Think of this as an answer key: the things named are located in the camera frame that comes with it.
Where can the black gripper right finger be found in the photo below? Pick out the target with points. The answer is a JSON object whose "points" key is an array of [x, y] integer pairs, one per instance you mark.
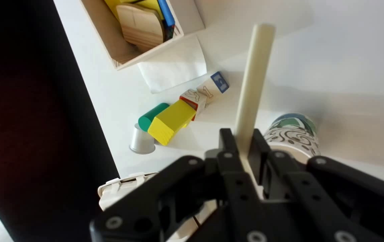
{"points": [[335, 206]]}

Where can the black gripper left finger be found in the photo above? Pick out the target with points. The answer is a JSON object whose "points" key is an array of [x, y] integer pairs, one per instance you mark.
{"points": [[179, 202]]}

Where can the cream plastic spoon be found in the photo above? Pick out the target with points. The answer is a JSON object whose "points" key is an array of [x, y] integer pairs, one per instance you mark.
{"points": [[255, 76]]}

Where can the patterned paper coffee cup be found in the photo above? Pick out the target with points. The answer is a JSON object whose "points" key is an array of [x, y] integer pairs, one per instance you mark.
{"points": [[294, 135]]}

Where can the white creamer capsule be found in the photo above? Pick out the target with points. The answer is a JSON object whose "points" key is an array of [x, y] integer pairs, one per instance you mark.
{"points": [[140, 142]]}

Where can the yellow cuboid block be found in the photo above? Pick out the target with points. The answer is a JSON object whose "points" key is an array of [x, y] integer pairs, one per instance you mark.
{"points": [[169, 121]]}

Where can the green cylinder block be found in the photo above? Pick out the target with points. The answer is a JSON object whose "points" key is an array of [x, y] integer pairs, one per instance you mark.
{"points": [[149, 117]]}

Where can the red small block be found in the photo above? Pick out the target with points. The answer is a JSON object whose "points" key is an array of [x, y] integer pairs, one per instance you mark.
{"points": [[192, 104]]}

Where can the white packet with blue square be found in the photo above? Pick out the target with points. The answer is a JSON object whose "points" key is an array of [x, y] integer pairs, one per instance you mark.
{"points": [[210, 88]]}

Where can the white paper sheet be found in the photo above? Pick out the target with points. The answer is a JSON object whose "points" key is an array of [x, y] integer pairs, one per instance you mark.
{"points": [[173, 68]]}

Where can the black sofa bench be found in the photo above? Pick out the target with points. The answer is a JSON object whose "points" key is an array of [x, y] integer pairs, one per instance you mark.
{"points": [[31, 112]]}

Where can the white open box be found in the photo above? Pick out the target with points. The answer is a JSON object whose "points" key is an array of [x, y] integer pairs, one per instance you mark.
{"points": [[106, 41]]}

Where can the wooden half-cylinder block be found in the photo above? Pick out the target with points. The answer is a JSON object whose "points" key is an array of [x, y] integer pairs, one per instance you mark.
{"points": [[140, 27]]}

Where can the blue long block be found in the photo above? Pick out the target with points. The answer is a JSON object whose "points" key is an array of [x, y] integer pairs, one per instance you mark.
{"points": [[167, 14]]}

